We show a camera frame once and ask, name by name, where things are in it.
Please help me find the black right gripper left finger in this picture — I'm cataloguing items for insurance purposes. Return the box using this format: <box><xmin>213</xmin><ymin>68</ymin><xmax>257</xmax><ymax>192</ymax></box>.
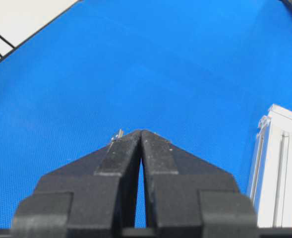
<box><xmin>11</xmin><ymin>130</ymin><xmax>141</xmax><ymax>238</ymax></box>

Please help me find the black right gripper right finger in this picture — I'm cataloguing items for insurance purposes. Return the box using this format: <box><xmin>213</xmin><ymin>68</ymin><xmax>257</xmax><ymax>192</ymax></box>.
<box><xmin>141</xmin><ymin>130</ymin><xmax>257</xmax><ymax>238</ymax></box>

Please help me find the blue table mat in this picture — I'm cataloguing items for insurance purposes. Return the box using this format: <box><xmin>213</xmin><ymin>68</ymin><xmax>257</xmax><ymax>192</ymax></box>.
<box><xmin>0</xmin><ymin>0</ymin><xmax>292</xmax><ymax>229</ymax></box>

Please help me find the silver aluminium extrusion frame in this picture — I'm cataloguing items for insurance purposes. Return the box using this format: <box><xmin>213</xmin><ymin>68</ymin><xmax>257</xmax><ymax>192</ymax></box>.
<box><xmin>247</xmin><ymin>104</ymin><xmax>292</xmax><ymax>228</ymax></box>

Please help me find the black cable on white table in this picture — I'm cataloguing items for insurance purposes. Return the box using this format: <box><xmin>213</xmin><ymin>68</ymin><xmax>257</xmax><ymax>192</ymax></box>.
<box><xmin>0</xmin><ymin>25</ymin><xmax>15</xmax><ymax>49</ymax></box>

